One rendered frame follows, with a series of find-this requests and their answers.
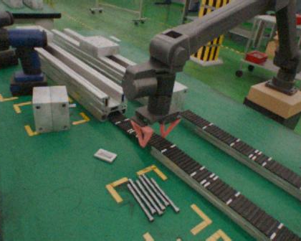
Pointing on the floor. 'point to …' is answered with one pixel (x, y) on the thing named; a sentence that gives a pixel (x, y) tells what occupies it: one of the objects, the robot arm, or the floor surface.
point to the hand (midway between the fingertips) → (153, 138)
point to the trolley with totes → (256, 59)
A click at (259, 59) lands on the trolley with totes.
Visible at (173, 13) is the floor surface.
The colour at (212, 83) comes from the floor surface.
